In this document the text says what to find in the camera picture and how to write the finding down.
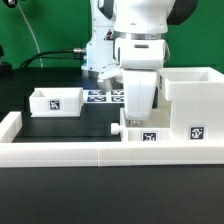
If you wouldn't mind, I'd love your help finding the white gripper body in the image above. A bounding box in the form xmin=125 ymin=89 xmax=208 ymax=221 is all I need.
xmin=97 ymin=38 xmax=166 ymax=121

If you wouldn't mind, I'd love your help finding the white thin cable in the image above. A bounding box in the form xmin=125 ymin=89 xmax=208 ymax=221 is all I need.
xmin=16 ymin=3 xmax=45 ymax=69

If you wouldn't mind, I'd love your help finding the black device at left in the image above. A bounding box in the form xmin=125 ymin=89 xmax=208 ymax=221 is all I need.
xmin=0 ymin=44 xmax=13 ymax=77

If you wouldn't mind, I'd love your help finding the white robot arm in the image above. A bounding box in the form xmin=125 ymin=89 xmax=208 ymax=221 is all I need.
xmin=82 ymin=0 xmax=199 ymax=122

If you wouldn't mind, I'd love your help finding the white U-shaped border frame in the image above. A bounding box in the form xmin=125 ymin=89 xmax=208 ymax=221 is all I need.
xmin=0 ymin=112 xmax=224 ymax=168

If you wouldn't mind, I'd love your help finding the black cable with connector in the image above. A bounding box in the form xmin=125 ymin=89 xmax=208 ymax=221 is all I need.
xmin=19 ymin=47 xmax=88 ymax=70

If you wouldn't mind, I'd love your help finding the white marker tag plate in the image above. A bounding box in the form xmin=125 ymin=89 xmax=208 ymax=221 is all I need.
xmin=83 ymin=89 xmax=124 ymax=103

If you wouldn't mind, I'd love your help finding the white drawer cabinet box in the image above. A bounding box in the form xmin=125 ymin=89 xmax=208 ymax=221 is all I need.
xmin=158 ymin=67 xmax=224 ymax=141

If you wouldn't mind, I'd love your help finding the white drawer tray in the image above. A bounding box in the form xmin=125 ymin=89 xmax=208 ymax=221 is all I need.
xmin=29 ymin=87 xmax=83 ymax=117
xmin=111 ymin=108 xmax=170 ymax=142

